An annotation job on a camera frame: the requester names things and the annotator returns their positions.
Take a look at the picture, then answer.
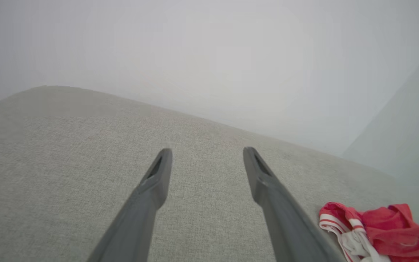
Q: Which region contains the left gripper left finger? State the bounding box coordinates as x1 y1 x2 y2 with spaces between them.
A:
86 148 173 262

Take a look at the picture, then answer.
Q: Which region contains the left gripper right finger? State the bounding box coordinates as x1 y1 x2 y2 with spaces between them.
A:
243 147 347 262

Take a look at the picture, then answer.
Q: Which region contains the red white sports jersey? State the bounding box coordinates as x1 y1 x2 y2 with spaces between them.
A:
319 202 419 262

